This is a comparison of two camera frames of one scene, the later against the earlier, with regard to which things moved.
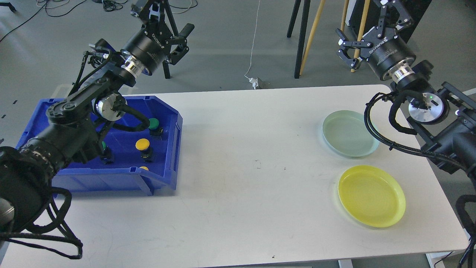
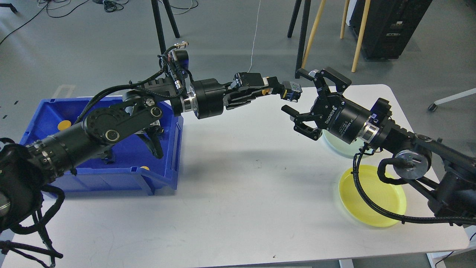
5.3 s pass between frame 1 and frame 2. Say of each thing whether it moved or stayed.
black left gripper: moved
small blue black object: stayed
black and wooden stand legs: stayed
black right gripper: moved
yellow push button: moved
